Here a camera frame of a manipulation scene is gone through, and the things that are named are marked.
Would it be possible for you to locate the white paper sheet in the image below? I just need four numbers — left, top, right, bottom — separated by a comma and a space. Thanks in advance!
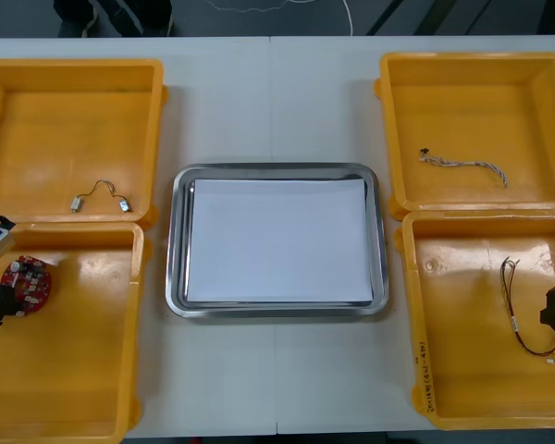
187, 178, 376, 307

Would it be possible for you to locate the steel tray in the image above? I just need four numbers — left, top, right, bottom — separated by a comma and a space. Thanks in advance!
165, 161, 390, 320

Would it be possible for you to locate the round red circuit board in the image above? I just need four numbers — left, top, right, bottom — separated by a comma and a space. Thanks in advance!
1, 254, 55, 319

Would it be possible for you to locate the small metal solenoid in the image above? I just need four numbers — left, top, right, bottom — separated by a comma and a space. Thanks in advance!
69, 179, 106, 215
101, 179, 133, 213

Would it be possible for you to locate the blue-white twisted wire harness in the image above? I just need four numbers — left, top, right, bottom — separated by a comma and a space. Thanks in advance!
418, 146, 509, 189

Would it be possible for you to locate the yellow-orange plastic bin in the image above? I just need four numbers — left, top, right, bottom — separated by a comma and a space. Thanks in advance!
394, 210, 555, 431
374, 51, 555, 213
0, 220, 154, 440
0, 57, 170, 223

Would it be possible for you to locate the red black green wire harness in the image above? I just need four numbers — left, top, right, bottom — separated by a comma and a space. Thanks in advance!
499, 257, 555, 365

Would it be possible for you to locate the black metal frame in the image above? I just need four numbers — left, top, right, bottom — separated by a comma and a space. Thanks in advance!
364, 0, 555, 37

